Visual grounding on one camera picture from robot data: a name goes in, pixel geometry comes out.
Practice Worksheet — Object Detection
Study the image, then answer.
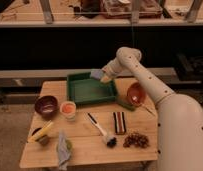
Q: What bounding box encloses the brown box on shelf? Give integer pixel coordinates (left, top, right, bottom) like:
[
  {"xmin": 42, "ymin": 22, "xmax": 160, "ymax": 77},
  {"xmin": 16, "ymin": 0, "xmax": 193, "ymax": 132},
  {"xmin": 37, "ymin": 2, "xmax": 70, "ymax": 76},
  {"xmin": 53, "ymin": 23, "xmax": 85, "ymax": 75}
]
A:
[{"xmin": 101, "ymin": 0, "xmax": 163, "ymax": 18}]

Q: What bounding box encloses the orange bowl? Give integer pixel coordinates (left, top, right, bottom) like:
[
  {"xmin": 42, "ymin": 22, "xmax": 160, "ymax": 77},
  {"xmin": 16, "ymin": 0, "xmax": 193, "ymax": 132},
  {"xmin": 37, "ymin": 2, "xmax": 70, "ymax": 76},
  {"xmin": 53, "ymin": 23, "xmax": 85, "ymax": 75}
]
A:
[{"xmin": 127, "ymin": 82, "xmax": 146, "ymax": 107}]

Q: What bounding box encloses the striped rectangular block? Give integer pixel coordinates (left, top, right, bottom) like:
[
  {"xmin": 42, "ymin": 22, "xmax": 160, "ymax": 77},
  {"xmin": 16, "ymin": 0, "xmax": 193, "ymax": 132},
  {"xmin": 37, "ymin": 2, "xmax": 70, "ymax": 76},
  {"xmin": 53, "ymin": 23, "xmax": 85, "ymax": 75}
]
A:
[{"xmin": 113, "ymin": 112, "xmax": 126, "ymax": 135}]

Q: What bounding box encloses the wooden folding table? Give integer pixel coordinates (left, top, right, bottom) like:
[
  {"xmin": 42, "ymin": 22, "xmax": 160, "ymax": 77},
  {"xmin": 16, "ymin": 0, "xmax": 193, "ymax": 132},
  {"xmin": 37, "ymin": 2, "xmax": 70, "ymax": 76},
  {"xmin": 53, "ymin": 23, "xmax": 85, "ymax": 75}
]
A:
[{"xmin": 19, "ymin": 77, "xmax": 159, "ymax": 170}]

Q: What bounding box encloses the small dark cup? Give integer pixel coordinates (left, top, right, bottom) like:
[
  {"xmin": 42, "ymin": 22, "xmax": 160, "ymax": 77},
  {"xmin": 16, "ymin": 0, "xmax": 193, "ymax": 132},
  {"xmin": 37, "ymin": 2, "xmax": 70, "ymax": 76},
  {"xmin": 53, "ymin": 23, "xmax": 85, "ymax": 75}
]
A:
[{"xmin": 32, "ymin": 128, "xmax": 49, "ymax": 146}]

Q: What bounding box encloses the grey crumpled cloth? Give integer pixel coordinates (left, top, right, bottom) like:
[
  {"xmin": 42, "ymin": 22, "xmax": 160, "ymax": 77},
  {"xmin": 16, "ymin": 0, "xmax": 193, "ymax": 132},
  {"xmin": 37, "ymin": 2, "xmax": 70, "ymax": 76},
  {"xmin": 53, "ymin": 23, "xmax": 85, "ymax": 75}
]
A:
[{"xmin": 56, "ymin": 131, "xmax": 72, "ymax": 171}]

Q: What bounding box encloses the grey blue sponge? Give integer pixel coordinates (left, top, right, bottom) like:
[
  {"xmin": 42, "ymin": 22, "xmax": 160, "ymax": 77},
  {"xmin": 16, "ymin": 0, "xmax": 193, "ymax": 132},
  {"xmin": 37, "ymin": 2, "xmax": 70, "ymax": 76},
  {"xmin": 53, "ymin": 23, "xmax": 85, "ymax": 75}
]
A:
[{"xmin": 90, "ymin": 69, "xmax": 104, "ymax": 80}]

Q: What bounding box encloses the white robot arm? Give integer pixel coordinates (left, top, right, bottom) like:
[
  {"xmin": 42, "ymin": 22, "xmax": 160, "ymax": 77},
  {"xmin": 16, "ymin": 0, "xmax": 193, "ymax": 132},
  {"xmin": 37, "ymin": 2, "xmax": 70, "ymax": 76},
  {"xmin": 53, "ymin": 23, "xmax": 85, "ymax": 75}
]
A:
[{"xmin": 102, "ymin": 47, "xmax": 203, "ymax": 171}]

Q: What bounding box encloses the brown grape bunch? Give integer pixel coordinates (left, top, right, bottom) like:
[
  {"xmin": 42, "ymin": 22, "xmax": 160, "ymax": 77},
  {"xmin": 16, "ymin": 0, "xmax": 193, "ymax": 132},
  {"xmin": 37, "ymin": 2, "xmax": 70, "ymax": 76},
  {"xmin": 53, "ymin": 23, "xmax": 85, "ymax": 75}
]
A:
[{"xmin": 123, "ymin": 132, "xmax": 149, "ymax": 148}]

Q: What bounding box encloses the green marker stick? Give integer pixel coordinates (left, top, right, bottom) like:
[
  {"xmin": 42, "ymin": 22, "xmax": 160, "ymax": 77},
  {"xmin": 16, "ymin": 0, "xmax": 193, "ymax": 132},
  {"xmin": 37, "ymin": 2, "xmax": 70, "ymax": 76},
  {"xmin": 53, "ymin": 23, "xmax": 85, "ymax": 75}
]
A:
[{"xmin": 116, "ymin": 100, "xmax": 135, "ymax": 111}]

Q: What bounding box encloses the yellow banana toy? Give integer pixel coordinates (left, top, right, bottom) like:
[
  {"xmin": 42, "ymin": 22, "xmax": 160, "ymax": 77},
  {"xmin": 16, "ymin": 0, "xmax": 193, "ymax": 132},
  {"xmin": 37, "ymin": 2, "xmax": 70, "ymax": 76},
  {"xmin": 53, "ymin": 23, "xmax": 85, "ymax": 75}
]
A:
[{"xmin": 27, "ymin": 121, "xmax": 53, "ymax": 143}]

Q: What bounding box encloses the orange filled cup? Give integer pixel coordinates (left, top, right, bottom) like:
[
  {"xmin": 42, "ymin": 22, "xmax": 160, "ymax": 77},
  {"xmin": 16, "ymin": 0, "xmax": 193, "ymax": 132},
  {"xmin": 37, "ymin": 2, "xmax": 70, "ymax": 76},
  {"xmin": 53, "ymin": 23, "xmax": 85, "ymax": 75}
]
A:
[{"xmin": 60, "ymin": 101, "xmax": 76, "ymax": 121}]

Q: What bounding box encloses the green plastic tray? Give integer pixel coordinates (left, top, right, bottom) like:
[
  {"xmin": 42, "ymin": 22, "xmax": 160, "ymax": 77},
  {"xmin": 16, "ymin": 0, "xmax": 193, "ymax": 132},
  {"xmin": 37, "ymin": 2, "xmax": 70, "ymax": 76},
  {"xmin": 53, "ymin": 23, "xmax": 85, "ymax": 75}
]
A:
[{"xmin": 67, "ymin": 72, "xmax": 118, "ymax": 106}]

